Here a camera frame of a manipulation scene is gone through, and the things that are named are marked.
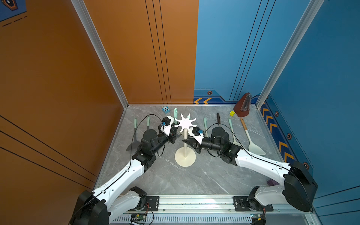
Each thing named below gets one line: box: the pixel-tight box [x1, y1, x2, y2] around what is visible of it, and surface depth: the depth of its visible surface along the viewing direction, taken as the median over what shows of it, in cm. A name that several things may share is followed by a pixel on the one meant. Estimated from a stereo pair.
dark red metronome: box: [233, 92, 252, 118], surface depth 109 cm
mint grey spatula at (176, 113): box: [173, 107, 178, 120], surface depth 65 cm
